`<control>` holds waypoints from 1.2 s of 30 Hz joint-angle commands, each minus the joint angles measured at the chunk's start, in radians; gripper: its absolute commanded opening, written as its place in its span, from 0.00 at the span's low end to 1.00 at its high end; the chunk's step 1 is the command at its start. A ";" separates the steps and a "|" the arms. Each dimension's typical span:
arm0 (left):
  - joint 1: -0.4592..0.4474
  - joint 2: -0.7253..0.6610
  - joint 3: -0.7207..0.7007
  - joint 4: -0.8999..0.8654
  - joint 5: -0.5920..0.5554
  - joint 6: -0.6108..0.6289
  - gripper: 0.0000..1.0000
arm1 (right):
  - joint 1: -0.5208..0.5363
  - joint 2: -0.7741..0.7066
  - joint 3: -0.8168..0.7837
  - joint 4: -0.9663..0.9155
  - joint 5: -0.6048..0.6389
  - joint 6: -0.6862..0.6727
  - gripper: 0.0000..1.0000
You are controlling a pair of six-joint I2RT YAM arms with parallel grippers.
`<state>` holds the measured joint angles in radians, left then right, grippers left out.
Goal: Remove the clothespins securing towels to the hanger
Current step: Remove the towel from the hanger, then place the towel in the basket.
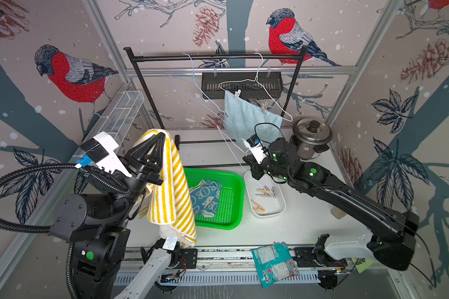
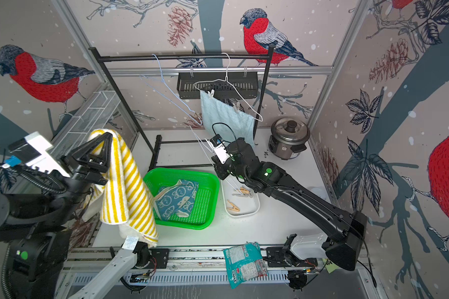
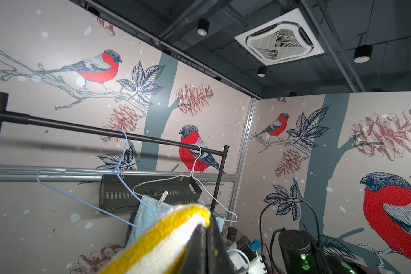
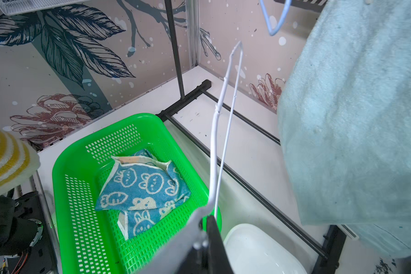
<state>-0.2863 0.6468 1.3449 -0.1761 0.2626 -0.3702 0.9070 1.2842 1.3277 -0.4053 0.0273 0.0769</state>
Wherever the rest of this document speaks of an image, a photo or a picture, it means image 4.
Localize white rectangular tray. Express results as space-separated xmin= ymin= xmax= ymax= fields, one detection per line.
xmin=224 ymin=224 xmax=306 ymax=274

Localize light blue towel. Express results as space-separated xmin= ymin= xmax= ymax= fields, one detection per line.
xmin=277 ymin=1 xmax=411 ymax=259

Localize black clothes rack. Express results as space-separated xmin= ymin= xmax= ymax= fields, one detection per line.
xmin=155 ymin=0 xmax=348 ymax=274

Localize light blue wire hanger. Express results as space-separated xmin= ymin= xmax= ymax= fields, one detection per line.
xmin=258 ymin=0 xmax=292 ymax=37

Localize yellow striped towel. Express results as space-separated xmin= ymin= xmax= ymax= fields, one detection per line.
xmin=0 ymin=130 xmax=41 ymax=196

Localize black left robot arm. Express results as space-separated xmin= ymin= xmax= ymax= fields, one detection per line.
xmin=0 ymin=192 xmax=44 ymax=256

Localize green plastic basket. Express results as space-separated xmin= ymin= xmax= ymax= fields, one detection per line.
xmin=52 ymin=113 xmax=208 ymax=274

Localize white wire mesh shelf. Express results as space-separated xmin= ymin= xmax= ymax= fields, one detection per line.
xmin=0 ymin=0 xmax=87 ymax=16

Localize teal patterned towel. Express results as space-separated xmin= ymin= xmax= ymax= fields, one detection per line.
xmin=95 ymin=149 xmax=191 ymax=240

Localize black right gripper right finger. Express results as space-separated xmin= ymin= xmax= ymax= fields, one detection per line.
xmin=206 ymin=215 xmax=234 ymax=274

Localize white hanger with yellow towel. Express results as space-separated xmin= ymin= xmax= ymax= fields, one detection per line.
xmin=139 ymin=41 xmax=243 ymax=274

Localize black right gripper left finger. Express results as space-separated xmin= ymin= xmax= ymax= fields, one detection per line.
xmin=177 ymin=250 xmax=206 ymax=274

